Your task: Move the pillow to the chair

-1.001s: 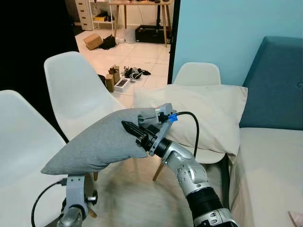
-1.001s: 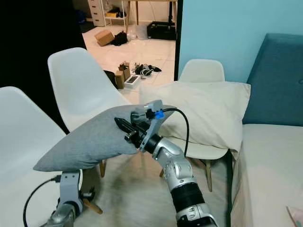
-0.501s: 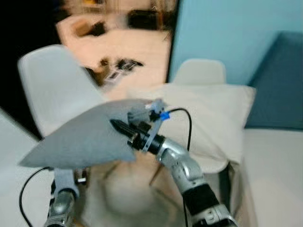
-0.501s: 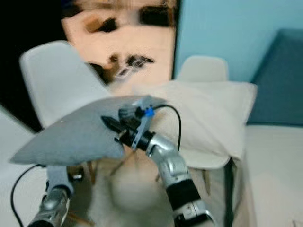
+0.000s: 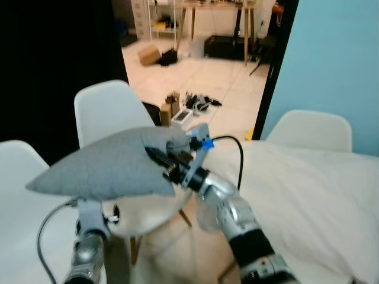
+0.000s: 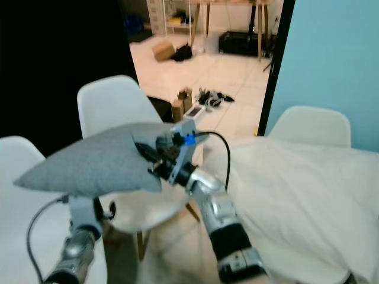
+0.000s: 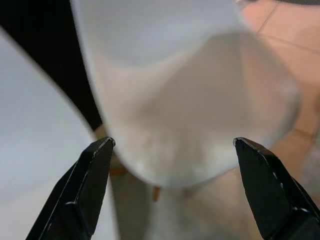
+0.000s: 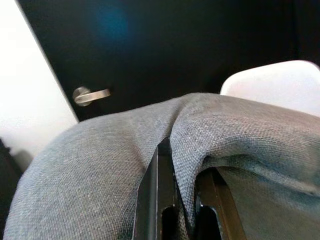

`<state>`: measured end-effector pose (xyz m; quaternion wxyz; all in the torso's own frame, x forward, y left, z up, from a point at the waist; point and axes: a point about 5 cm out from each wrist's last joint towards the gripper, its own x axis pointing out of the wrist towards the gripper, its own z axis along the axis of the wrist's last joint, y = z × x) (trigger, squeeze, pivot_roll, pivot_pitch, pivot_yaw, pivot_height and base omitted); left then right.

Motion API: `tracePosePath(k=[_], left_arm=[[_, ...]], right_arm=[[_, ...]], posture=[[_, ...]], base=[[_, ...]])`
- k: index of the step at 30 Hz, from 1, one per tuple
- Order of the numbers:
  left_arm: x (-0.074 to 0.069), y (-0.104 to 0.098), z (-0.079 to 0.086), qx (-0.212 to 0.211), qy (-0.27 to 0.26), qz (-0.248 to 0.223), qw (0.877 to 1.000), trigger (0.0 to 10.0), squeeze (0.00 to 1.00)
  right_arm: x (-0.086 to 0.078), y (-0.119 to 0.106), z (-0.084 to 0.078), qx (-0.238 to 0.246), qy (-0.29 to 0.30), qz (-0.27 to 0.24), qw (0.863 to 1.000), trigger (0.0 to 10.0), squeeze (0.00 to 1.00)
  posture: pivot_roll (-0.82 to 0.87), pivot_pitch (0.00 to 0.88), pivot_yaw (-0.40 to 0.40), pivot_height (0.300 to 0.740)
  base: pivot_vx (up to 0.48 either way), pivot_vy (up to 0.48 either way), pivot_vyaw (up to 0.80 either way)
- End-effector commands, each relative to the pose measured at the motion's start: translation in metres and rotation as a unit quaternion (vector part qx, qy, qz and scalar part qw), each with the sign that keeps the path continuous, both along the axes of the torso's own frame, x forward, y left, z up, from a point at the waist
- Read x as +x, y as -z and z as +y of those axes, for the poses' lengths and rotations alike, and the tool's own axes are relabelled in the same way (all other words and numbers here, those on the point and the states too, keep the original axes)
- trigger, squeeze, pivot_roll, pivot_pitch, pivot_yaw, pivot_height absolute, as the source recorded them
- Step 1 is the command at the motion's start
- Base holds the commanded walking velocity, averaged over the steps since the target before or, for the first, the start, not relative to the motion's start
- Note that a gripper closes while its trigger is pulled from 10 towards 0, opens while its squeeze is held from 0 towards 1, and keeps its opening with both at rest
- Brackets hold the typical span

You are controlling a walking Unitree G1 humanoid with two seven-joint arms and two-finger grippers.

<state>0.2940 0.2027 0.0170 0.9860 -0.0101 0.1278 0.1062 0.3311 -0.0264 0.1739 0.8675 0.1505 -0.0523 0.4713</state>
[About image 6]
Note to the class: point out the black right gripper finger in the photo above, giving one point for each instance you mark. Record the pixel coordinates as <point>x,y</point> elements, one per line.
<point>156,170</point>
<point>145,151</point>

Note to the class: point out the grey fabric pillow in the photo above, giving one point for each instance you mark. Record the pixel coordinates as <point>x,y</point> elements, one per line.
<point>89,163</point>

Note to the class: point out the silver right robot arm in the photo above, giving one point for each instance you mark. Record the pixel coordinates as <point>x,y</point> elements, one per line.
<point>222,219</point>

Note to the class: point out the large white pillow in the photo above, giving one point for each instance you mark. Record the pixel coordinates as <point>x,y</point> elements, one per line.
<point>302,201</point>

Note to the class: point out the black round stool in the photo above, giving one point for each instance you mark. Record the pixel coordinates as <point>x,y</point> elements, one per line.
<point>161,108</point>

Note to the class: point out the white flat device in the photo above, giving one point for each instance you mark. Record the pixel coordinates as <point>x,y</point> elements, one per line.
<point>194,111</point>

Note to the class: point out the small brown open box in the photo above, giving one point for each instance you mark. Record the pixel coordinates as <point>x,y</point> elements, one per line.
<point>182,103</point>

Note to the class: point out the brown cardboard box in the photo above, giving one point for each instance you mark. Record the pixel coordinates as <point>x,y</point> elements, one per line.
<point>163,50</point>

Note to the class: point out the black bag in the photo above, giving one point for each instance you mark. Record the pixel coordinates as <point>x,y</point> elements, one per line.
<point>182,53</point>

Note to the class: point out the white drawer cabinet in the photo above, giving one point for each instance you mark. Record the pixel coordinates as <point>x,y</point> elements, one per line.
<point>155,16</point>

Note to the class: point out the black case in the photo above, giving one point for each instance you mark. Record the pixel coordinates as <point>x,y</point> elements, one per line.
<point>238,42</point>

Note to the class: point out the wooden table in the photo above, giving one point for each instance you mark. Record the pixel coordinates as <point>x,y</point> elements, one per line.
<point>231,5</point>

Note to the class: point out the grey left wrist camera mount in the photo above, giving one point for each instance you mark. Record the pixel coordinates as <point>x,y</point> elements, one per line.
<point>83,214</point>

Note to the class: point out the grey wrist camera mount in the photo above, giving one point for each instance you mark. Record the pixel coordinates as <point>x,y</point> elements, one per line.
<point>186,127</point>
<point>83,214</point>

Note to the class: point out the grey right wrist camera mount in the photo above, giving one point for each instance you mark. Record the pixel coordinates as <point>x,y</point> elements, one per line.
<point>186,127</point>

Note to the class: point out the black door frame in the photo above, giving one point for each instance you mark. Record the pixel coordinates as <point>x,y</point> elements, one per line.
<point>275,59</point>

